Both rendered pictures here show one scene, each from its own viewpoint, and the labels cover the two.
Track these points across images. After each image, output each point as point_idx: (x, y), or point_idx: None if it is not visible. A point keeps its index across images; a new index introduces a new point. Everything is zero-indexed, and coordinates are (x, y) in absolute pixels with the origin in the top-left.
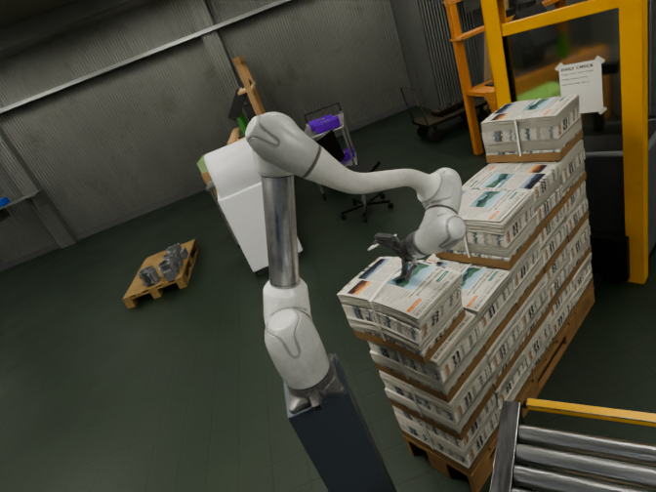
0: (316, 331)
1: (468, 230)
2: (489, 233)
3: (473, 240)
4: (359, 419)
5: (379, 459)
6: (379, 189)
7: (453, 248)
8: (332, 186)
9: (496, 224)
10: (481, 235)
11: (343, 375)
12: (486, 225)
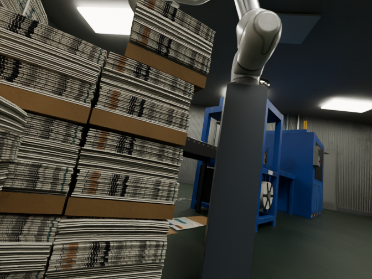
0: (232, 63)
1: (30, 0)
2: (40, 21)
3: (29, 16)
4: (221, 117)
5: (215, 160)
6: (185, 4)
7: (3, 3)
8: (208, 0)
9: (46, 17)
10: (35, 17)
11: (225, 94)
12: (42, 12)
